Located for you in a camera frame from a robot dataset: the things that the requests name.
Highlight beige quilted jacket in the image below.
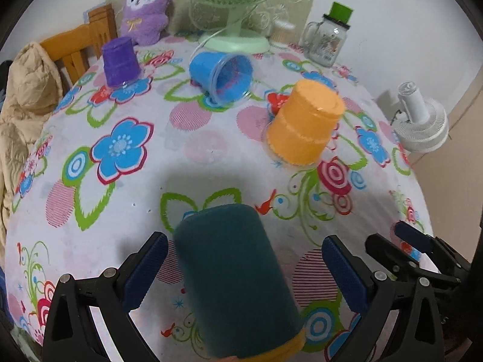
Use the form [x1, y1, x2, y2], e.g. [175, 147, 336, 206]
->
[0, 43, 63, 267]

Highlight purple plush toy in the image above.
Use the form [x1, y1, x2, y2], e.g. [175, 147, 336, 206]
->
[120, 0, 171, 47]

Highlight orange cup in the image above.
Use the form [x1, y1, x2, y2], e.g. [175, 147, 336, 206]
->
[265, 79, 345, 166]

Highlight blue cup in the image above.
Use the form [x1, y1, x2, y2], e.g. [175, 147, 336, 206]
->
[189, 52, 254, 106]

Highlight beige patterned board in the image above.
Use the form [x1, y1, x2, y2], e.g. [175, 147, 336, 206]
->
[107, 0, 314, 42]

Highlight white fan cable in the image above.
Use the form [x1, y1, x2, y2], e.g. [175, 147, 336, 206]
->
[190, 25, 229, 60]

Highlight wooden chair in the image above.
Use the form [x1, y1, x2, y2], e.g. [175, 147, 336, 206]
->
[40, 3, 118, 84]

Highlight purple cup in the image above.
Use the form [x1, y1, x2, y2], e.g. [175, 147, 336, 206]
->
[101, 37, 141, 88]

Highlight floral tablecloth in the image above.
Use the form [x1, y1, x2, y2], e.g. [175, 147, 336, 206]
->
[5, 36, 432, 361]

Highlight dark teal cup yellow rim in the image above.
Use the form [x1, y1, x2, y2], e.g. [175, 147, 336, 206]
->
[174, 204, 305, 361]

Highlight white floor fan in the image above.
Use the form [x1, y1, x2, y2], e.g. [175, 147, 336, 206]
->
[391, 81, 449, 154]

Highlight glass mug jar green lid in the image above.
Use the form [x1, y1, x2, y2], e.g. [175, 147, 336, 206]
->
[301, 2, 353, 67]

